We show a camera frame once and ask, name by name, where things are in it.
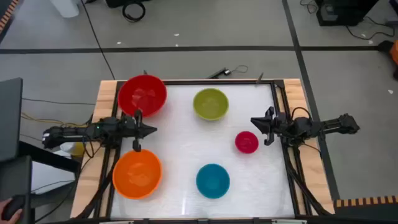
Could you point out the orange black machine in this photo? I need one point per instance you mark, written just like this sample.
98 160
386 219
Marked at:
395 53

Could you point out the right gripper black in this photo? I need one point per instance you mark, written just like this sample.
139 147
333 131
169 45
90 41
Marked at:
275 124

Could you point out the black aluminium table frame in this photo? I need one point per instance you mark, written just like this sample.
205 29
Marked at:
217 82

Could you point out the small magenta bowl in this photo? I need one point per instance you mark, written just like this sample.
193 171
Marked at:
246 142

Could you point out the green bowl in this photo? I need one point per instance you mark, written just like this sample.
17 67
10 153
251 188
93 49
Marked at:
211 104

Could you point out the black yellow hazard strip mat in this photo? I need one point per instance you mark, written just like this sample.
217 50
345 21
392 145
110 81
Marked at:
367 211

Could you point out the person's hand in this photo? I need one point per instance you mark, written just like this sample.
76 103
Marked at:
9 217

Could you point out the blue bowl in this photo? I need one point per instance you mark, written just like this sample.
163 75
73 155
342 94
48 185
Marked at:
213 181

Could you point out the large orange bowl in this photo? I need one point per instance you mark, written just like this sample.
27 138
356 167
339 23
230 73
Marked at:
137 174

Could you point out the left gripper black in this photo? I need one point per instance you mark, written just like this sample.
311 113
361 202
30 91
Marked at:
132 129

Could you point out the black power adapter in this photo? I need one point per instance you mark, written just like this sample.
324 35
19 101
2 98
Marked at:
219 73

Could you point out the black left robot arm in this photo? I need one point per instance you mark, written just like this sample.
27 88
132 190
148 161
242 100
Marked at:
70 134

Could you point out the black handheld controller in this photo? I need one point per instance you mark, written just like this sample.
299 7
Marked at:
12 205

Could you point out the large red bowl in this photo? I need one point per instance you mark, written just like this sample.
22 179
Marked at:
142 95

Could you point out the hazard striped black ramp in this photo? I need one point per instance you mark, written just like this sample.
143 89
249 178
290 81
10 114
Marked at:
7 15

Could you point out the wooden table side board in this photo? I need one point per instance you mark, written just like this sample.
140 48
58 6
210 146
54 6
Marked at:
293 90
104 93

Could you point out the dark monitor panel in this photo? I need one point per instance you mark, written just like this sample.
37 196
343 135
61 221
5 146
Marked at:
9 118

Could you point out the black equipment box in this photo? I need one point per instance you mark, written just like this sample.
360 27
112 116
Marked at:
345 12

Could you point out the yellow object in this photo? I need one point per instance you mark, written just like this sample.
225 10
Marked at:
77 149

